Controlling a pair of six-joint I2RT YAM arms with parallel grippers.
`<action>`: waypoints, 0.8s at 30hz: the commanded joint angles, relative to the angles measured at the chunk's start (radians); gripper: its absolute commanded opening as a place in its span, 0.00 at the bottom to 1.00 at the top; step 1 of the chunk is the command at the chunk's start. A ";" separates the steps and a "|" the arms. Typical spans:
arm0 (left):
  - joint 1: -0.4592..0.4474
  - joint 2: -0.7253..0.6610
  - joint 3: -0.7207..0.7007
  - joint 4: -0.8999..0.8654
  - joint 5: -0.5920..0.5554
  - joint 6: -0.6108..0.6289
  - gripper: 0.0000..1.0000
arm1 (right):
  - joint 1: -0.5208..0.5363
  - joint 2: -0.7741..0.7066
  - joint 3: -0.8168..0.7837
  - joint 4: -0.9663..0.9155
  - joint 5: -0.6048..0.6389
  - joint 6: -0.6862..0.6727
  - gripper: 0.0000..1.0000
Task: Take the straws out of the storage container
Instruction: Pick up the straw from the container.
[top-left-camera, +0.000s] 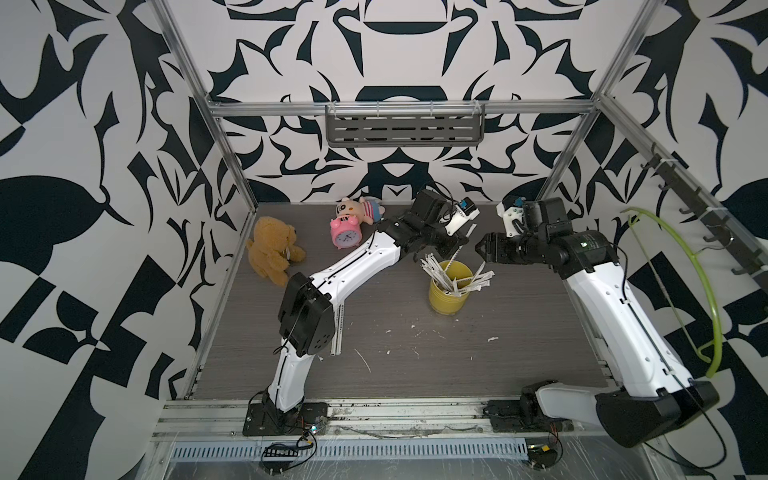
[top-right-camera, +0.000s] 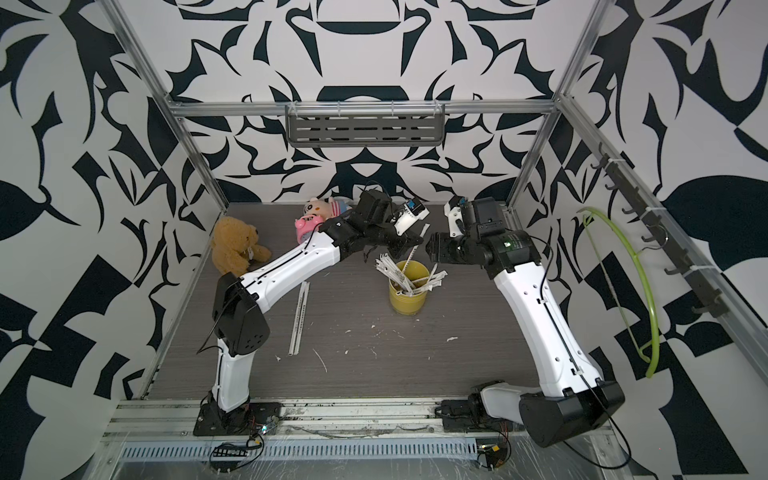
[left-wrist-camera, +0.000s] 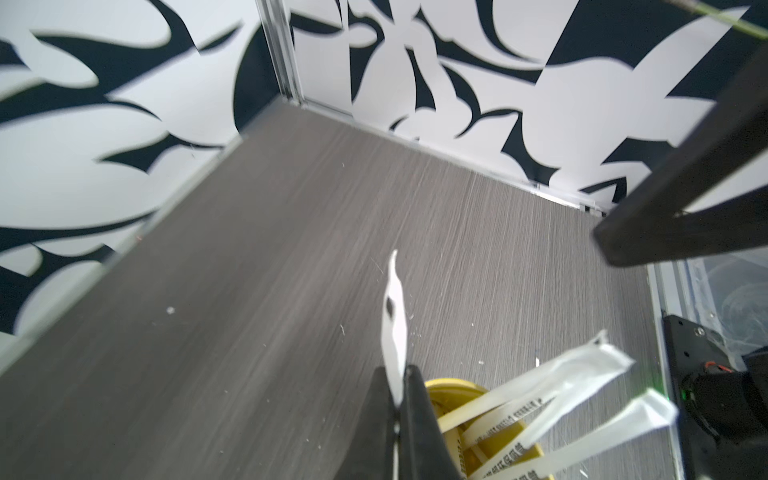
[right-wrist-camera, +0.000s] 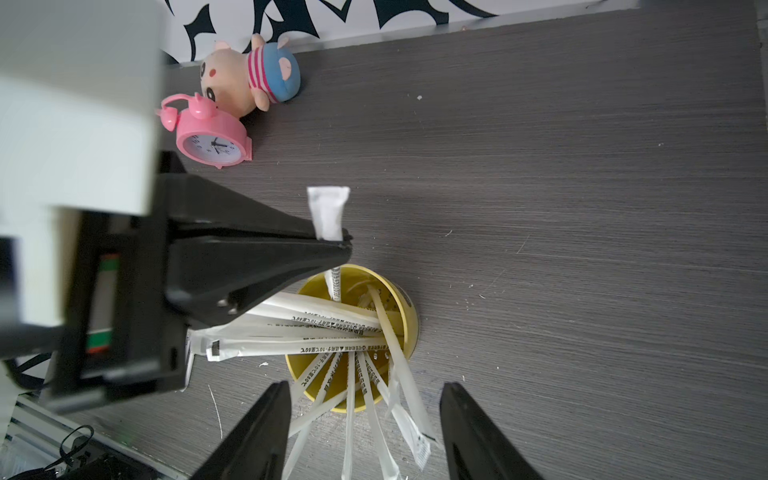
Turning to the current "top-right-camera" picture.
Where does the white straw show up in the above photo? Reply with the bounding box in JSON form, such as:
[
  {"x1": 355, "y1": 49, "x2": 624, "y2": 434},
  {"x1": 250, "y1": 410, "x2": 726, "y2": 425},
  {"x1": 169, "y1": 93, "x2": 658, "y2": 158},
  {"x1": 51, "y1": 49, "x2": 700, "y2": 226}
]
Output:
[
  {"x1": 401, "y1": 223, "x2": 431, "y2": 273},
  {"x1": 289, "y1": 281, "x2": 310, "y2": 356},
  {"x1": 288, "y1": 282, "x2": 308, "y2": 356}
]

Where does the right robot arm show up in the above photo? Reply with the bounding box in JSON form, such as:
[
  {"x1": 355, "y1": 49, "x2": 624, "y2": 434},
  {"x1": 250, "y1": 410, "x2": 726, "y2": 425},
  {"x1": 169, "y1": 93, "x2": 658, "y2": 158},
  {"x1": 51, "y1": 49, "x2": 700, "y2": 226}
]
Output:
[{"x1": 426, "y1": 196, "x2": 625, "y2": 447}]

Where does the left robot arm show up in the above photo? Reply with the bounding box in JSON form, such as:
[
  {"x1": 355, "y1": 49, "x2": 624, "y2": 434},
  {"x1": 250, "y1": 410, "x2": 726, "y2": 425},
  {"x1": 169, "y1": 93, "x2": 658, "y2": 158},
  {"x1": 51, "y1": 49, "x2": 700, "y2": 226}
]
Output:
[{"x1": 193, "y1": 190, "x2": 429, "y2": 437}]

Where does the bundle of wrapped straws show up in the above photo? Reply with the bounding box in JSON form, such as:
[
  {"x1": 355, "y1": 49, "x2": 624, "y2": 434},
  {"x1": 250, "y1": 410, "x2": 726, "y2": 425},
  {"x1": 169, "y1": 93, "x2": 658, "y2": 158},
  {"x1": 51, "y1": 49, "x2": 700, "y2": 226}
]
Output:
[{"x1": 375, "y1": 254, "x2": 448, "y2": 297}]

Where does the yellow plastic cup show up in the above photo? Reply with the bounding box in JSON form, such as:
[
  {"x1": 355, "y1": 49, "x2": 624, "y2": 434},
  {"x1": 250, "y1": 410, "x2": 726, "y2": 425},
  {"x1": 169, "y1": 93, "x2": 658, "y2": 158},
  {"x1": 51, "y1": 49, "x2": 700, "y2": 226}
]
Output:
[{"x1": 389, "y1": 260, "x2": 430, "y2": 316}]

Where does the pink alarm clock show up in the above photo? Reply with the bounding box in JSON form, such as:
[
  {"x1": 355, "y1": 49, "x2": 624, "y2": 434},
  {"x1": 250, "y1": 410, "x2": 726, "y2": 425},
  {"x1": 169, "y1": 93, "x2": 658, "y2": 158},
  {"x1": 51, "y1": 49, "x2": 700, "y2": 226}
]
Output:
[{"x1": 294, "y1": 213, "x2": 325, "y2": 244}]

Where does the brown teddy bear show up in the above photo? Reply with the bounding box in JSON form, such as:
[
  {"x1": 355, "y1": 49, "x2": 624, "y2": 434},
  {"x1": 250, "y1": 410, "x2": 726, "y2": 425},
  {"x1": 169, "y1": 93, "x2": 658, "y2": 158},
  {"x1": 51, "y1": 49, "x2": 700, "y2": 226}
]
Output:
[{"x1": 211, "y1": 216, "x2": 272, "y2": 276}]

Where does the green plastic hanger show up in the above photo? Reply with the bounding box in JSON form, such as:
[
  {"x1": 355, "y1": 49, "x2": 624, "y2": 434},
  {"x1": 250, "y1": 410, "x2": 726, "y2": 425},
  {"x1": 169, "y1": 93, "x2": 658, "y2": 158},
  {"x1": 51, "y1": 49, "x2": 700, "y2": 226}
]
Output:
[{"x1": 577, "y1": 206, "x2": 661, "y2": 379}]

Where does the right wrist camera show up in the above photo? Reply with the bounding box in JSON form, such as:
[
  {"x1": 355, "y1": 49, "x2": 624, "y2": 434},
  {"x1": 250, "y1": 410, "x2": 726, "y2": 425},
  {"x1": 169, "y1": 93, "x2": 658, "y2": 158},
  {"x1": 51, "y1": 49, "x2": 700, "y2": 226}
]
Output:
[{"x1": 444, "y1": 195, "x2": 467, "y2": 238}]

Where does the grey slotted wall shelf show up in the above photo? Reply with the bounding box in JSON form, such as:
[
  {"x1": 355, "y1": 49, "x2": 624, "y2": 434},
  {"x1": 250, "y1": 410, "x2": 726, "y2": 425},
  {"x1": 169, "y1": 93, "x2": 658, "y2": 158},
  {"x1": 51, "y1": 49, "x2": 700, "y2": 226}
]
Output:
[{"x1": 285, "y1": 101, "x2": 446, "y2": 148}]

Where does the black wall hook rail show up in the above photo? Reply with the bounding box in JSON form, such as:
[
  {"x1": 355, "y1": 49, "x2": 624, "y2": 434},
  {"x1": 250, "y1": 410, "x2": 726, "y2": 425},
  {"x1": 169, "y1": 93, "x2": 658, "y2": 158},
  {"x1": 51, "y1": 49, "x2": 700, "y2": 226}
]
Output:
[{"x1": 593, "y1": 143, "x2": 730, "y2": 318}]

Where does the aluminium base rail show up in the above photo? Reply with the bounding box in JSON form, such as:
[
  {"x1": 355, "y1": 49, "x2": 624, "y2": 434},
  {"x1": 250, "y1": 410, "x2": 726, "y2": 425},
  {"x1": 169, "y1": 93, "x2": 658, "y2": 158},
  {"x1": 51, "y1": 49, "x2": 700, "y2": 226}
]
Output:
[{"x1": 103, "y1": 397, "x2": 524, "y2": 440}]

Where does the white cable duct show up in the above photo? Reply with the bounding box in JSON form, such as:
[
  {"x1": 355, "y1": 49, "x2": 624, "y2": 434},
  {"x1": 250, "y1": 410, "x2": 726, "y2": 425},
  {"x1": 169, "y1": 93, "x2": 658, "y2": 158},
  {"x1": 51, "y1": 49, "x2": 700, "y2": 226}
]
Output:
[{"x1": 120, "y1": 438, "x2": 479, "y2": 463}]

